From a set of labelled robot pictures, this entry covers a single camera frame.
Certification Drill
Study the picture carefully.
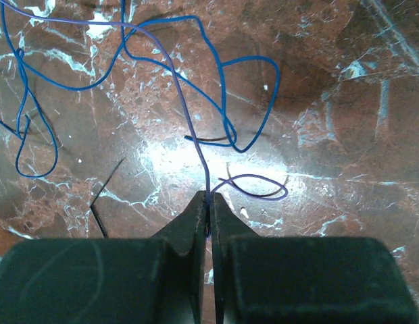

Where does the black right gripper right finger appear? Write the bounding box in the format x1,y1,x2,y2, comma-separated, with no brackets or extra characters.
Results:
210,193,419,323

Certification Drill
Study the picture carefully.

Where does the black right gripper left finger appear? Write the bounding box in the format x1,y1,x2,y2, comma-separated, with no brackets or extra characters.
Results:
0,192,207,323

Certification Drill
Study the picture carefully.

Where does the purple wire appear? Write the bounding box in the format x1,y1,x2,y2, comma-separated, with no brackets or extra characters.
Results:
0,0,289,237

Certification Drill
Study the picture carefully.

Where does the black zip tie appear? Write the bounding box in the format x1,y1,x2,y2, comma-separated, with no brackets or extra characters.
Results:
90,157,126,238

